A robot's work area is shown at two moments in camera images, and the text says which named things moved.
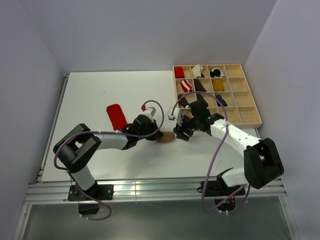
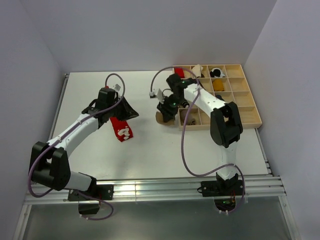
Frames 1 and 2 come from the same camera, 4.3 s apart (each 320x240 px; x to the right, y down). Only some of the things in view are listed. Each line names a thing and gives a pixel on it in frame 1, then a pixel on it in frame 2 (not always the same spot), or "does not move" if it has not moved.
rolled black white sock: (216, 72) does not move
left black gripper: (154, 137) → (128, 112)
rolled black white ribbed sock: (183, 101) does not move
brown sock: (167, 137) → (159, 119)
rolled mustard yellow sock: (218, 85) does not move
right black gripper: (179, 130) → (167, 112)
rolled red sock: (179, 72) does not move
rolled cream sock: (197, 71) does not move
